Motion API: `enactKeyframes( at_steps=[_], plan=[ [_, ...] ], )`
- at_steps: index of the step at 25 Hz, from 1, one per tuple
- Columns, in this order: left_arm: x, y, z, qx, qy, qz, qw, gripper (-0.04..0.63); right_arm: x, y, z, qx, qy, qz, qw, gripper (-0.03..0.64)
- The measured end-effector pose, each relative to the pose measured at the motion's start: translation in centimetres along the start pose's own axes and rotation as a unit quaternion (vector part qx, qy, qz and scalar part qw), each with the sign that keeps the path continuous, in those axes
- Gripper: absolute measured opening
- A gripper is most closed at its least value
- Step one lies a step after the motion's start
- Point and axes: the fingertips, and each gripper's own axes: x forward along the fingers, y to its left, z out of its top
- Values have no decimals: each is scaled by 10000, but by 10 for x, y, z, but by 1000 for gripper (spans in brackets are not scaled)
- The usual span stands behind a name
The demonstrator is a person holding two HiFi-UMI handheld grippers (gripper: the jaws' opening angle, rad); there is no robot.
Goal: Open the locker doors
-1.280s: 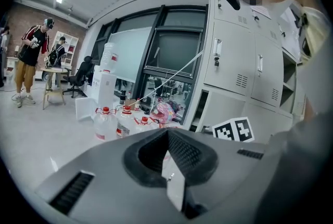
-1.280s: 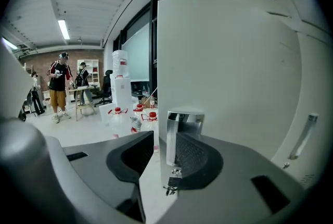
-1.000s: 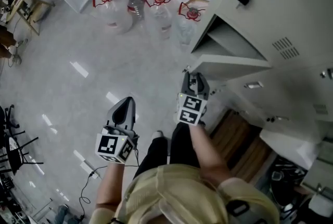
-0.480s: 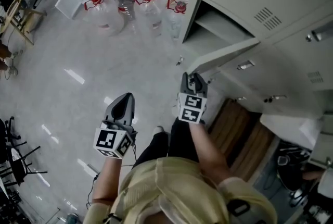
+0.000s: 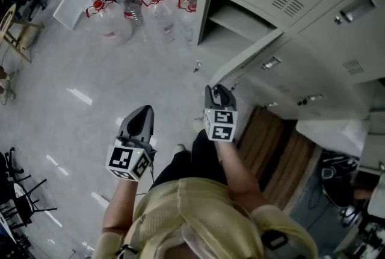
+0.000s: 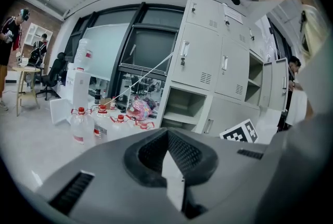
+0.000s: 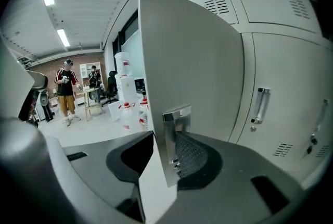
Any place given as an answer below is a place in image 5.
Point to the person's left forearm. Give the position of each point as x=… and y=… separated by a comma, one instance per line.
x=120, y=200

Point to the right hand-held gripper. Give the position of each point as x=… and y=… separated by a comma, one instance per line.
x=221, y=125

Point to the person's right forearm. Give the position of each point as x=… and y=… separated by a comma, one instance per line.
x=237, y=173

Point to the wooden slatted board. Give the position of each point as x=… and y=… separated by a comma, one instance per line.
x=273, y=155

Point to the white cabinet door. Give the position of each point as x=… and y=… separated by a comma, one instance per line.
x=249, y=56

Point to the person's left shoe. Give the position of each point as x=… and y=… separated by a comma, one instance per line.
x=180, y=149

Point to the person's black trousers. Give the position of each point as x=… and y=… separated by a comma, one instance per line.
x=195, y=161

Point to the black metal frame chair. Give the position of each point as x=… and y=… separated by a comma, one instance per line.
x=21, y=188

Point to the white foam box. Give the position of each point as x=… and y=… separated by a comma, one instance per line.
x=331, y=134

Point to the person's right shoe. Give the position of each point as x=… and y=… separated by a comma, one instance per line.
x=198, y=123

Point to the person's shoe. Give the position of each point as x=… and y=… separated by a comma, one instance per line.
x=198, y=123
x=180, y=149

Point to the key with black fob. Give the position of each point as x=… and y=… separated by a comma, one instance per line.
x=197, y=66

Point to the round light wooden table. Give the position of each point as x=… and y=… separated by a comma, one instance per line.
x=13, y=32

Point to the clear water jug red cap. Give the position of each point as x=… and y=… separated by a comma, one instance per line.
x=105, y=23
x=161, y=14
x=188, y=17
x=130, y=1

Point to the person's light knit top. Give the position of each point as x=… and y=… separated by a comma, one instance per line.
x=198, y=215

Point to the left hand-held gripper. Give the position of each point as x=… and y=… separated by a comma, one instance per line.
x=126, y=161

